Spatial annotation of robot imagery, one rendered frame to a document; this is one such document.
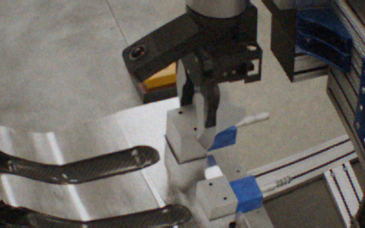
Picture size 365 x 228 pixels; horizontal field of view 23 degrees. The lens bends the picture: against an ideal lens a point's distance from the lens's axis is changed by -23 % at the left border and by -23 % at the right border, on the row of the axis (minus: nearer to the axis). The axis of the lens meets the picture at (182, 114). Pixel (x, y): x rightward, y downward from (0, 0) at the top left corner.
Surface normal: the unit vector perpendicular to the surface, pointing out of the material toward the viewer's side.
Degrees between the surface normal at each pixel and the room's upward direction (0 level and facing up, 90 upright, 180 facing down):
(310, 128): 0
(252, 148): 0
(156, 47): 30
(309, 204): 0
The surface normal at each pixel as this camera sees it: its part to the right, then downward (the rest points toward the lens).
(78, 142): 0.00, -0.69
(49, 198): 0.47, -0.73
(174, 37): -0.43, -0.51
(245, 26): 0.36, 0.67
